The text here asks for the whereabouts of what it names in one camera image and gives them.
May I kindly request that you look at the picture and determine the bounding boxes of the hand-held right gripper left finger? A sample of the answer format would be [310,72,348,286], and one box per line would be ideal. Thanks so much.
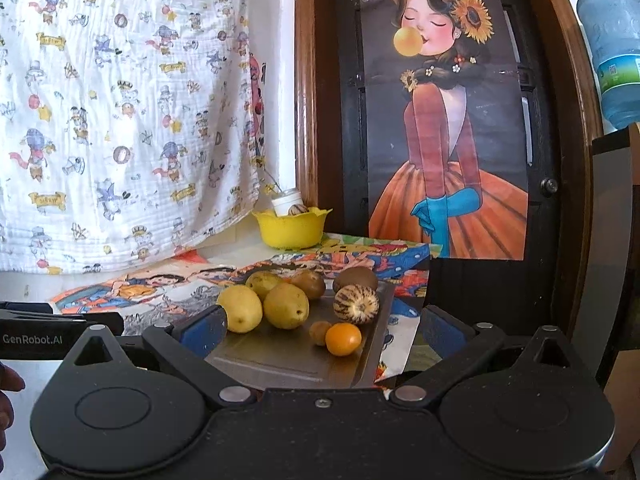
[59,304,257,408]

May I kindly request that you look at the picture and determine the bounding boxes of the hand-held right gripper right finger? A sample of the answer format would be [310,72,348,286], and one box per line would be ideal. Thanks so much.
[390,305,583,406]

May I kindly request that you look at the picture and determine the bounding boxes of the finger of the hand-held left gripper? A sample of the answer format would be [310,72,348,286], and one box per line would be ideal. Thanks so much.
[0,301,124,335]

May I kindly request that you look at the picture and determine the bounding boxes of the yellow lemon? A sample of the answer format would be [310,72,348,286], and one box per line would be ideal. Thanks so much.
[216,285,264,334]

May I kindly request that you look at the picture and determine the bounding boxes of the yellow-green round fruit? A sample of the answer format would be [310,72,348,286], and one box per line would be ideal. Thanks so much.
[245,270,286,302]

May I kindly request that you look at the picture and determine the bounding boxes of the grey metal tray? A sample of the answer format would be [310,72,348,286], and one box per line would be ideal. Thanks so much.
[205,277,396,390]

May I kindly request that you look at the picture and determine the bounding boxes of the spotted yellow pear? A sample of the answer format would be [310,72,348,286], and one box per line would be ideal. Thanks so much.
[263,282,310,330]

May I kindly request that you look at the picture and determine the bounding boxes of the striped yellow melon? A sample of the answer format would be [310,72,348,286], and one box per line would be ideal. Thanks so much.
[333,286,380,322]

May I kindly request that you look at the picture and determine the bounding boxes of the small orange fruit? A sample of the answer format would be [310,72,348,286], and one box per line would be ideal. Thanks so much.
[325,322,363,357]

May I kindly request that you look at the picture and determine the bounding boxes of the brown kiwi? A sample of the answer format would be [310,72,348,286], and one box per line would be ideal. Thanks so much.
[332,266,379,293]

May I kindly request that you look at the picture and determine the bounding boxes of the small brown fruit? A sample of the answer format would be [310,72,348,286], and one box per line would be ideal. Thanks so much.
[309,321,333,347]

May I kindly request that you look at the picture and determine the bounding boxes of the brown round fruit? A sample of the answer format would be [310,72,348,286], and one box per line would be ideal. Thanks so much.
[289,269,327,301]

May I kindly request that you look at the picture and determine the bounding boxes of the person's left hand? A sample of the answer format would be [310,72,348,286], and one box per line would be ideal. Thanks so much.
[0,364,26,466]

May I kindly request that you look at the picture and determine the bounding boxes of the colourful comic printed cloth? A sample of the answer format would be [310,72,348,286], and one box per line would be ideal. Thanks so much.
[50,232,443,381]

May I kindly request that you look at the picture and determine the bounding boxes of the yellow flower-shaped bowl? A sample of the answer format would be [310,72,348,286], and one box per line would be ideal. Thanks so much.
[251,206,333,250]

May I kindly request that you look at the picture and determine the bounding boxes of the white jar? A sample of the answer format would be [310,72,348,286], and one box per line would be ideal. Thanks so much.
[271,189,302,217]

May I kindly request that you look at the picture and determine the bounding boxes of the twig with yellow flowers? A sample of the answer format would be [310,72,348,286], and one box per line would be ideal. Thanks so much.
[257,160,286,196]

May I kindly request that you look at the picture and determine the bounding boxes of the white printed blanket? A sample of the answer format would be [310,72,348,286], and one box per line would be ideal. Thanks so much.
[0,0,266,276]

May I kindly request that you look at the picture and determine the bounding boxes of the black door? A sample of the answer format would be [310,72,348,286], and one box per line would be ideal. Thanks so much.
[317,0,576,333]

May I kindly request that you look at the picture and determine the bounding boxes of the red printed cloth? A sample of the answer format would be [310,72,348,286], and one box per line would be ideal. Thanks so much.
[248,52,268,161]

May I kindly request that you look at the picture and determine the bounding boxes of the blue water bottle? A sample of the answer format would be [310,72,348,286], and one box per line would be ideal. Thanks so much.
[576,0,640,131]

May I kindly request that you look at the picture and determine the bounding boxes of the wall poster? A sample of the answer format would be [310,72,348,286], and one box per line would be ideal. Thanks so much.
[356,0,530,261]

